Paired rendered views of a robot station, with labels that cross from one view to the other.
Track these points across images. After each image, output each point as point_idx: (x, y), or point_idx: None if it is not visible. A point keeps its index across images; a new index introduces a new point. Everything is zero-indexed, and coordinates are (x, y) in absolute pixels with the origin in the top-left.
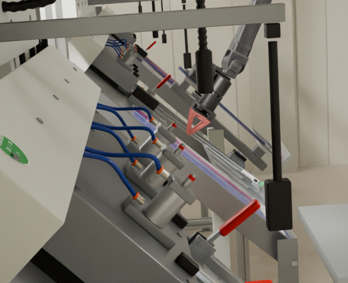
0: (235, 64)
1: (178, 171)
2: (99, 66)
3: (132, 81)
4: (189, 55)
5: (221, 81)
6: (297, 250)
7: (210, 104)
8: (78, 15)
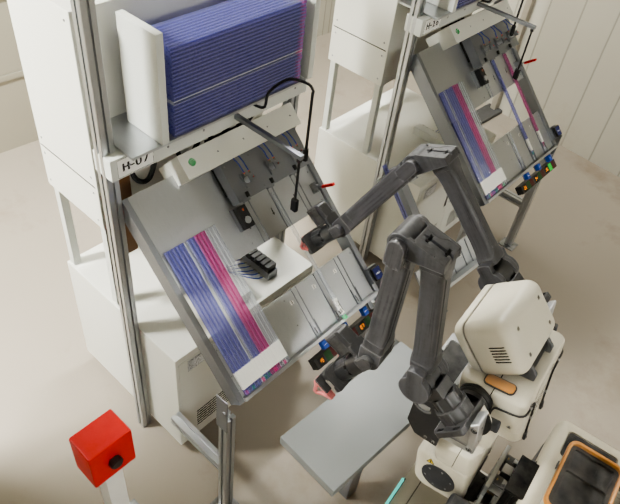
0: (335, 230)
1: (177, 306)
2: (217, 175)
3: (235, 200)
4: (295, 203)
5: (326, 232)
6: (227, 410)
7: (314, 241)
8: (126, 173)
